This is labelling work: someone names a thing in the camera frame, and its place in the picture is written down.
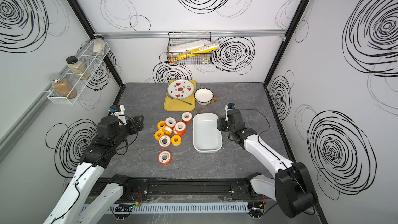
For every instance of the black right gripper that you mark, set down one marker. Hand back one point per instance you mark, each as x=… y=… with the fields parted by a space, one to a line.
x=221 y=123

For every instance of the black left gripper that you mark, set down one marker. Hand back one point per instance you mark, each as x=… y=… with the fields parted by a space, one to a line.
x=139 y=125

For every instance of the orange sealing tape roll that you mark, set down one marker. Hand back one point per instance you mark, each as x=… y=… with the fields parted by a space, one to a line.
x=164 y=141
x=170 y=122
x=186 y=117
x=165 y=158
x=180 y=128

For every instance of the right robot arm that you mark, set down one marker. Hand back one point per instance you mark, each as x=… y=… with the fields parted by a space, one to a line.
x=291 y=185

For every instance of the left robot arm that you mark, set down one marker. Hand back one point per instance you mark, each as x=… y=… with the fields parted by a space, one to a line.
x=112 y=131

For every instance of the yellow sealing tape roll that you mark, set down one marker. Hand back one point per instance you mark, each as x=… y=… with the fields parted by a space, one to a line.
x=176 y=140
x=168 y=130
x=159 y=134
x=161 y=125

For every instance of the white storage box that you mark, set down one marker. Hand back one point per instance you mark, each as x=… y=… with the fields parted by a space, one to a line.
x=206 y=136

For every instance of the yellow white foil box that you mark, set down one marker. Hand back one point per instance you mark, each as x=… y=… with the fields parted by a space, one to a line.
x=195 y=52

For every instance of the yellow plastic tray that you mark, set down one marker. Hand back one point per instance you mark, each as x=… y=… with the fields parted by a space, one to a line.
x=175 y=105

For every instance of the purple teal fork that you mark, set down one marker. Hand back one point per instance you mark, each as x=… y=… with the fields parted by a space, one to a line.
x=178 y=99

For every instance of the white scalloped bowl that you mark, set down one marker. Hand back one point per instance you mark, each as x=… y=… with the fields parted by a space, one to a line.
x=203 y=96

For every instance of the watermelon pattern plate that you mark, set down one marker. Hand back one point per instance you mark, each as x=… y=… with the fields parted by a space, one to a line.
x=180 y=89

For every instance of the black lid spice jar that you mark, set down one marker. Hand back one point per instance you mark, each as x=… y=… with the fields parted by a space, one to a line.
x=78 y=69

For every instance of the brown spice jar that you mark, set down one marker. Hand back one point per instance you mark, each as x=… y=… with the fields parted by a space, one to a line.
x=62 y=86

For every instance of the white spice jar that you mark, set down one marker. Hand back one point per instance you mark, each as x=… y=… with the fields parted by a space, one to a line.
x=99 y=45

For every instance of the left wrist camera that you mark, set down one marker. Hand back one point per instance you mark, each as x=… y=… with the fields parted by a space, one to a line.
x=118 y=110

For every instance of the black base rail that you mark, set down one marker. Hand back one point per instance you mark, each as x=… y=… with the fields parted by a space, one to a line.
x=230 y=188

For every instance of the white wire spice rack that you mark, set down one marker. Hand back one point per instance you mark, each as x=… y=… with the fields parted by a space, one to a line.
x=89 y=91

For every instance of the white slotted cable duct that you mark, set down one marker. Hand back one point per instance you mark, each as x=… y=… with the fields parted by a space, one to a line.
x=180 y=208

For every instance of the black wire basket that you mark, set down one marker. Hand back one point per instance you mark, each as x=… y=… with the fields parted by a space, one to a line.
x=173 y=41

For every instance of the aluminium wall rail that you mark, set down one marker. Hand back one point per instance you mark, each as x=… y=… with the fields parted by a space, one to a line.
x=191 y=34

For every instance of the black corner frame post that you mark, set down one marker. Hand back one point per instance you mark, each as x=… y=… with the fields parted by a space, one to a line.
x=90 y=32

